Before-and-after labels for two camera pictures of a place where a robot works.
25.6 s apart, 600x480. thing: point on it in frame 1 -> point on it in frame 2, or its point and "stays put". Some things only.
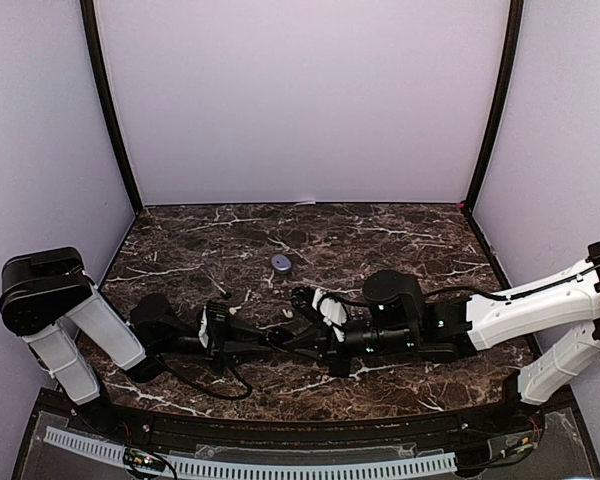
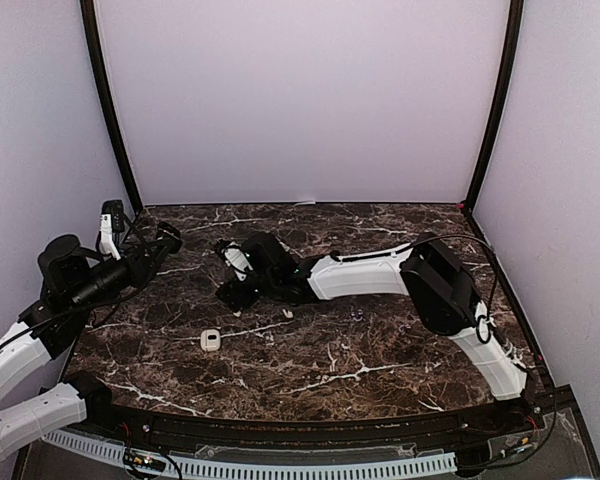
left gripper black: [224, 350] -> [138, 264]
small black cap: [279, 336] -> [172, 237]
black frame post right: [511, 60] stays put
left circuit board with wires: [142, 459] stays put
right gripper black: [316, 342] -> [233, 293]
